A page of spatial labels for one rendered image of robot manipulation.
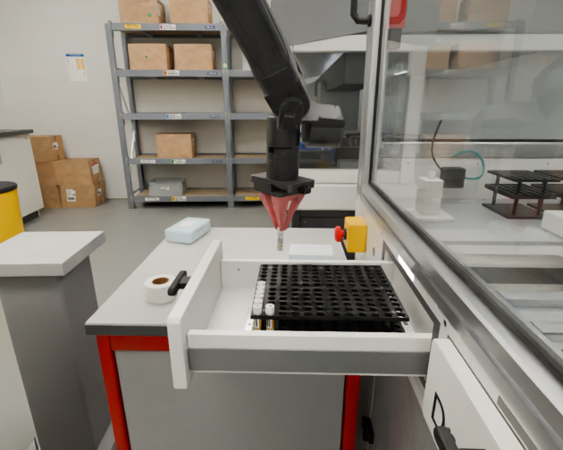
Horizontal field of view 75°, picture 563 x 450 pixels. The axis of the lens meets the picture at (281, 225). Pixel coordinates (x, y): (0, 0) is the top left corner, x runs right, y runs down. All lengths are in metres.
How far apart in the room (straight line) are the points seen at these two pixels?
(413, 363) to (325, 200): 0.93
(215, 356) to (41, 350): 0.97
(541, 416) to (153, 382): 0.75
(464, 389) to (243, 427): 0.64
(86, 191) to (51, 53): 1.64
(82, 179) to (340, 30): 4.06
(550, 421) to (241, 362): 0.34
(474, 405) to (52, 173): 4.97
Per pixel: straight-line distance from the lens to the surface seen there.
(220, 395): 0.91
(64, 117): 5.39
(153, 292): 0.87
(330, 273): 0.66
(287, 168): 0.63
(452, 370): 0.44
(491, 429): 0.39
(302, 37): 1.35
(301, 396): 0.90
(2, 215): 3.11
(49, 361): 1.45
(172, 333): 0.50
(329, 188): 1.38
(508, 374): 0.39
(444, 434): 0.39
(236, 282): 0.74
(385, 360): 0.54
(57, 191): 5.14
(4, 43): 5.70
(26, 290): 1.35
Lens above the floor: 1.18
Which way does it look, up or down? 18 degrees down
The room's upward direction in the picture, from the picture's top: straight up
